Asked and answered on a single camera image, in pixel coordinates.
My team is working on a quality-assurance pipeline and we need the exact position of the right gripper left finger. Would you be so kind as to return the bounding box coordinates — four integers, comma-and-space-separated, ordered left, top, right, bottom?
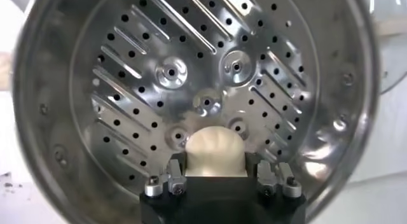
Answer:
144, 153, 188, 197

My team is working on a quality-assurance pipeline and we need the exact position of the stainless steel steamer basket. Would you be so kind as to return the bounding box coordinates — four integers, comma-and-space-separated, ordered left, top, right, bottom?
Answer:
12, 0, 381, 224

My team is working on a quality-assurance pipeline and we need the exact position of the white steamed baozi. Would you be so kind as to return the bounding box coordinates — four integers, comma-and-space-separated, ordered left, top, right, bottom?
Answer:
184, 125, 248, 178
0, 52, 13, 91

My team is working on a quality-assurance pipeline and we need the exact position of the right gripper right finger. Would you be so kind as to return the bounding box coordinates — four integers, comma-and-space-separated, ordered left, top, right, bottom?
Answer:
246, 153, 301, 199

